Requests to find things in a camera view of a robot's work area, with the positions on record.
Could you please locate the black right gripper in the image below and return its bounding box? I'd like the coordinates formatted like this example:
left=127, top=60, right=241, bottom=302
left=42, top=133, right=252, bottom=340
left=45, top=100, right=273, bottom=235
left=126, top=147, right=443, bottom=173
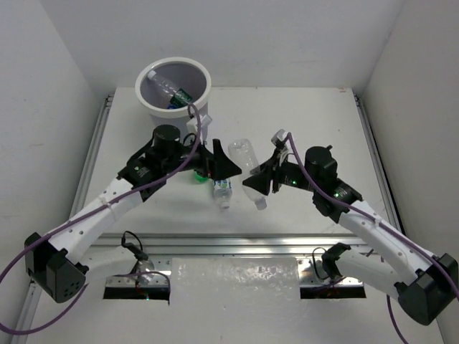
left=243, top=147, right=319, bottom=194

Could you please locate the clear bottle green white label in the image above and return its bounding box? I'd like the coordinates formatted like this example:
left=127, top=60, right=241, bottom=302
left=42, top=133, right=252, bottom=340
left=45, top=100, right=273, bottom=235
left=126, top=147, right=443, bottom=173
left=213, top=178, right=232, bottom=210

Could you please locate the green plastic bottle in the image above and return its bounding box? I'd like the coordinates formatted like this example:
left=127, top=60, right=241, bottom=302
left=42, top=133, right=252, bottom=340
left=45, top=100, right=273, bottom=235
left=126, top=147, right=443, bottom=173
left=194, top=172, right=208, bottom=183

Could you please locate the clear unlabelled bottle blue cap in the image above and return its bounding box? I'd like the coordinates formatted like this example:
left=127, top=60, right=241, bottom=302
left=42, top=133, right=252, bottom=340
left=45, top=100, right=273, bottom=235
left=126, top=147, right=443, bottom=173
left=228, top=138, right=267, bottom=211

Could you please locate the clear bottle dark green label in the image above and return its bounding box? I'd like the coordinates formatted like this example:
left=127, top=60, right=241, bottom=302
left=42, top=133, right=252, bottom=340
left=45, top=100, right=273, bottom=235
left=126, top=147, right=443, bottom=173
left=146, top=70, right=192, bottom=109

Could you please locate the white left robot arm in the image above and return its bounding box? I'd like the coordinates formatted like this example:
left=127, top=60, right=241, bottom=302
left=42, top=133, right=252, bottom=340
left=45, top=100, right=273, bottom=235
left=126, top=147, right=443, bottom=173
left=24, top=125, right=241, bottom=304

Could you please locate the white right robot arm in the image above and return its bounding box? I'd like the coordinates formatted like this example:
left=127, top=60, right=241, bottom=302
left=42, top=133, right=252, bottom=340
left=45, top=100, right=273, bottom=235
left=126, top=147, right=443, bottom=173
left=242, top=146, right=458, bottom=325

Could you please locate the grey bin with white rim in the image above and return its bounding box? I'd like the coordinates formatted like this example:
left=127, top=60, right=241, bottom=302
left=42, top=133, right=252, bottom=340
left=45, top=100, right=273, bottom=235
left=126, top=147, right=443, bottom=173
left=135, top=57, right=212, bottom=126

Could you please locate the white front cover panel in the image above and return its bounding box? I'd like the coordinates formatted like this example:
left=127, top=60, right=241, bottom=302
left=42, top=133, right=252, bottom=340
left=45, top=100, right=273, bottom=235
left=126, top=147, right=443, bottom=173
left=171, top=257, right=300, bottom=304

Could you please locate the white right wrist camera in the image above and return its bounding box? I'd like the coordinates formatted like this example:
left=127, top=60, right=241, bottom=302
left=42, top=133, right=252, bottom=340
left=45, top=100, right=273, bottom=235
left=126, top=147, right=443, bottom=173
left=271, top=129, right=290, bottom=160

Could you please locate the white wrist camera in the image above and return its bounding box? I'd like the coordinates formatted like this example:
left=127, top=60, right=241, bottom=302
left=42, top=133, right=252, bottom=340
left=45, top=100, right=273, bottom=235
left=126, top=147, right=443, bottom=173
left=271, top=129, right=290, bottom=160
left=186, top=114, right=212, bottom=141

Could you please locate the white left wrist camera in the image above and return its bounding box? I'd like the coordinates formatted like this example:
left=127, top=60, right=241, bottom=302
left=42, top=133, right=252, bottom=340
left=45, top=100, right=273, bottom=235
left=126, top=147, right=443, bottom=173
left=186, top=114, right=212, bottom=141

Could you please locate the aluminium front rail frame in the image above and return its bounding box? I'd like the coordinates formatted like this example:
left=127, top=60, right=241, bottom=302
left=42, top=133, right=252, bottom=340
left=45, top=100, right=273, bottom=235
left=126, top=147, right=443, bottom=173
left=28, top=232, right=427, bottom=298

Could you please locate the aluminium left side rail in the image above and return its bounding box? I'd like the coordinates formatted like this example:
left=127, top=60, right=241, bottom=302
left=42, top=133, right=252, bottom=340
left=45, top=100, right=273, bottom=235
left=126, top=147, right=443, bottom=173
left=15, top=93, right=114, bottom=330

